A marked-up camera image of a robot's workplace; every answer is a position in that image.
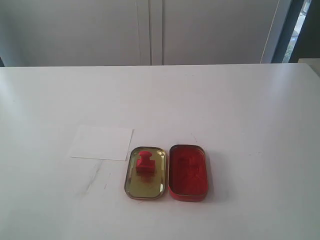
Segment red rubber stamp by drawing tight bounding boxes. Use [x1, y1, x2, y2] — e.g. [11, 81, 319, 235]
[135, 150, 156, 173]

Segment red ink pad tin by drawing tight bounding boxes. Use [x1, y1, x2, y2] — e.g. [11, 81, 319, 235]
[168, 144, 209, 202]

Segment gold tin lid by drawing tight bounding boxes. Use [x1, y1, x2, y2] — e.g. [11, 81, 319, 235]
[124, 146, 167, 200]

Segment white paper card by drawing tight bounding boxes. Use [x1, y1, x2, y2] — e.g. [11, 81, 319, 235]
[68, 125, 133, 161]

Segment white cabinet doors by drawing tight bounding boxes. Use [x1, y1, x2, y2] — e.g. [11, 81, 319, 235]
[0, 0, 290, 67]

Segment white neighbouring table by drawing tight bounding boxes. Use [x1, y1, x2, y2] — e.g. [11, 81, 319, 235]
[298, 58, 320, 76]

